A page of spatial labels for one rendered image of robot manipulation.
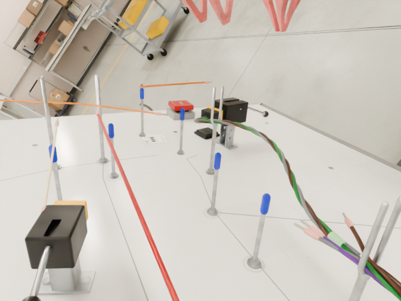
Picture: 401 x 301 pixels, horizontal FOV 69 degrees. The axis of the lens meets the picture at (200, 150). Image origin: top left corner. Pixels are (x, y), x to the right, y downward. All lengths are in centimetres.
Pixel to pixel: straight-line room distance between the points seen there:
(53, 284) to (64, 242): 6
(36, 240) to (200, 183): 26
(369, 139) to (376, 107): 19
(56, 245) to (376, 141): 162
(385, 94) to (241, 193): 152
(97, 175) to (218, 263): 24
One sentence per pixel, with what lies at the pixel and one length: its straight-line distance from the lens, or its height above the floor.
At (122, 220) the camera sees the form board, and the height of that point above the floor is 127.
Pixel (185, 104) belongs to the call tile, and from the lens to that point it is 73.
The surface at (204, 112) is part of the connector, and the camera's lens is 53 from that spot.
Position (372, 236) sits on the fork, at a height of 125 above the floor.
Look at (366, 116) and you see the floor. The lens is 184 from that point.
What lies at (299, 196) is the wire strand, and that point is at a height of 122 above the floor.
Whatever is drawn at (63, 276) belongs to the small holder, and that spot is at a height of 133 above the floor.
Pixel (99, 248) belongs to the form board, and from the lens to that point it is 35.
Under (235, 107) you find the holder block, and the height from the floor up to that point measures 113.
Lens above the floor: 144
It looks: 35 degrees down
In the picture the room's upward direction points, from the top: 57 degrees counter-clockwise
